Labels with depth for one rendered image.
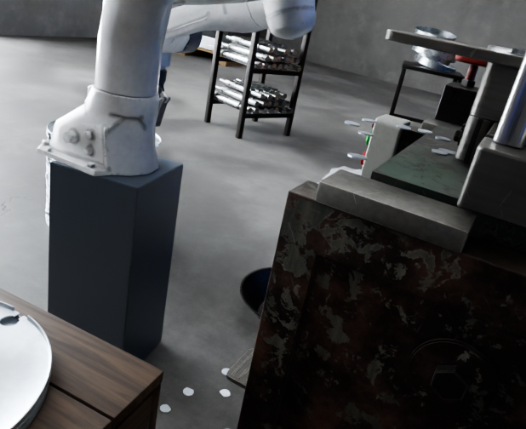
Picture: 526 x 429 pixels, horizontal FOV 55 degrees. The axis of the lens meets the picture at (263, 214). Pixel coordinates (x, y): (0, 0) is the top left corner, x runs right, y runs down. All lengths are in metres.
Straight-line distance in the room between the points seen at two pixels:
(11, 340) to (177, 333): 0.67
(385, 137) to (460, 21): 6.46
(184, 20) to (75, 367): 0.85
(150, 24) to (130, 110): 0.15
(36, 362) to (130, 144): 0.44
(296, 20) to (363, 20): 6.62
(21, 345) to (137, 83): 0.47
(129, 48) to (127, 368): 0.51
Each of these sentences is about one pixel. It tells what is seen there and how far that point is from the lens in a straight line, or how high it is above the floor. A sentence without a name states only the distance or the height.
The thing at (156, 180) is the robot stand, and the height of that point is 0.45.
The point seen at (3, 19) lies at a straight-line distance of 5.61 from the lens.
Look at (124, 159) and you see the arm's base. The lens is 0.94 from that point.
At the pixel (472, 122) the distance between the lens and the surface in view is 0.66.
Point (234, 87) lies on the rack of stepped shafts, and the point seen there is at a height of 0.25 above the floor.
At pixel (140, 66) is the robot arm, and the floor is 0.64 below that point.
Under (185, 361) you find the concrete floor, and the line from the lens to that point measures 1.22.
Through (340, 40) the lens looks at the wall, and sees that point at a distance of 7.76.
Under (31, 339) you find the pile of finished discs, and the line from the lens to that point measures 0.68.
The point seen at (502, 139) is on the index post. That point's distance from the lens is 0.52.
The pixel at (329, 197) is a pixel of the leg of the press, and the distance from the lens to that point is 0.48.
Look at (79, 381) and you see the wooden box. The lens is 0.65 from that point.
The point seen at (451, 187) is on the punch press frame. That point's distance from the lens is 0.56.
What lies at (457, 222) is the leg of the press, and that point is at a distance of 0.47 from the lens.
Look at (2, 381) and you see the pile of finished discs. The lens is 0.63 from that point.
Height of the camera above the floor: 0.79
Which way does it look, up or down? 23 degrees down
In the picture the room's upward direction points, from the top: 11 degrees clockwise
